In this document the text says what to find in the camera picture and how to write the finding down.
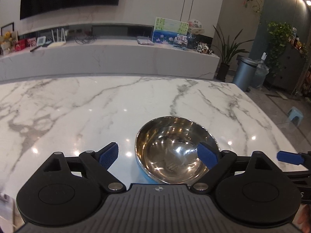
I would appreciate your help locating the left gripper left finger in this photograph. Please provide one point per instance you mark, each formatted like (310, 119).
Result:
(97, 164)

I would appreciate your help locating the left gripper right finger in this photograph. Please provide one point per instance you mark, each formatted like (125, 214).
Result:
(218, 164)

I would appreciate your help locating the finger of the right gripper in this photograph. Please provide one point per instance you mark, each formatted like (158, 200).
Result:
(303, 159)

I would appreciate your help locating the blue stainless steel bowl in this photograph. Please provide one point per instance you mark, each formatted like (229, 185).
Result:
(166, 149)

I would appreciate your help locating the blue plastic stool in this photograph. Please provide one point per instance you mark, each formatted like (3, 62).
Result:
(295, 116)

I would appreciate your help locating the grey pedal trash bin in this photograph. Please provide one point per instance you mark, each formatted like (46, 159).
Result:
(245, 72)

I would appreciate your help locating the dark grey drawer cabinet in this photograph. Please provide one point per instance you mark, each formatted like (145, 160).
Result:
(292, 64)

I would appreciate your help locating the water jug with pump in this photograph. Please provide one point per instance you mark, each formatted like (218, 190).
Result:
(261, 72)

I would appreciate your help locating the white marble tv console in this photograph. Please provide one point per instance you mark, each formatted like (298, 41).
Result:
(108, 57)

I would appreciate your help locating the potted green leaf plant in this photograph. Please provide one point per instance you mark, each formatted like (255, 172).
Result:
(228, 49)

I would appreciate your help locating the panda figurines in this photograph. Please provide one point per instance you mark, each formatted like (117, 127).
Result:
(203, 48)

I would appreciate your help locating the white wifi router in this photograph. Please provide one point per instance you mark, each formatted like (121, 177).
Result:
(58, 39)

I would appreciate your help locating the trailing ivy plant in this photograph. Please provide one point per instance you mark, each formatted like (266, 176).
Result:
(279, 35)

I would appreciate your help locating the stacked grey notebooks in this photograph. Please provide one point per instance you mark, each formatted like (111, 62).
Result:
(144, 41)

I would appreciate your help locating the small digital clock display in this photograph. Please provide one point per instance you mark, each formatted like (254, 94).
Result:
(41, 41)

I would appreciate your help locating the decorative round fan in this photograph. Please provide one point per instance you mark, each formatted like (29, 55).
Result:
(195, 27)

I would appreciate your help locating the red gift box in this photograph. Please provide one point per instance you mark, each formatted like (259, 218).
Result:
(20, 45)

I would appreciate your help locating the lotus pond painting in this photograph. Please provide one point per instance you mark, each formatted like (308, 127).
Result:
(165, 30)

